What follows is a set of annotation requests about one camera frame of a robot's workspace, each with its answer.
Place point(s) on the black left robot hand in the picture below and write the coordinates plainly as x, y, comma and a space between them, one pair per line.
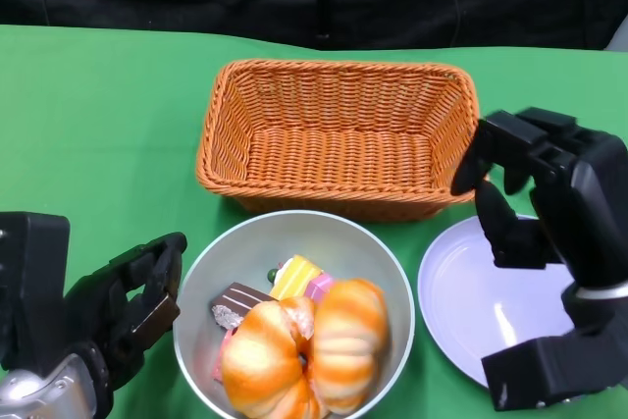
98, 306

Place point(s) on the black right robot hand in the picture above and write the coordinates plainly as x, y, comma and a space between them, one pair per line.
593, 203

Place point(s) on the salmon pink cake slice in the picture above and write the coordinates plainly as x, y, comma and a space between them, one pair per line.
223, 360

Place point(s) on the chocolate layered cake slice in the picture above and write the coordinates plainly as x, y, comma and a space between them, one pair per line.
240, 296

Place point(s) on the yellow layered cake slice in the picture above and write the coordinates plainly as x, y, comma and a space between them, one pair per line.
294, 277

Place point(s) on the pale grey-green bowl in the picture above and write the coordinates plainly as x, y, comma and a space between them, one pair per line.
294, 237

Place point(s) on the magenta pink cake slice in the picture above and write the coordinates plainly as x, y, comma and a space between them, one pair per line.
320, 286

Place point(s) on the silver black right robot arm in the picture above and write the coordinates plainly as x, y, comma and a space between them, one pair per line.
598, 311

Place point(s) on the lavender round plate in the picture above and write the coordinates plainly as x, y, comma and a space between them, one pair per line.
466, 301

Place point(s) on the orange wicker basket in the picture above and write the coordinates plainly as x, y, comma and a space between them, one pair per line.
343, 159

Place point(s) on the green tablecloth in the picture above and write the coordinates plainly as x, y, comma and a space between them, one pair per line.
98, 120

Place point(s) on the black left wrist camera housing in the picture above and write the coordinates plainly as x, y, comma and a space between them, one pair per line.
34, 281

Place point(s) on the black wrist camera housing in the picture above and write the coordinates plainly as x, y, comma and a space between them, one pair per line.
34, 281
549, 370

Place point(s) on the black right wrist camera housing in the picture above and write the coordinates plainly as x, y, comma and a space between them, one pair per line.
549, 370

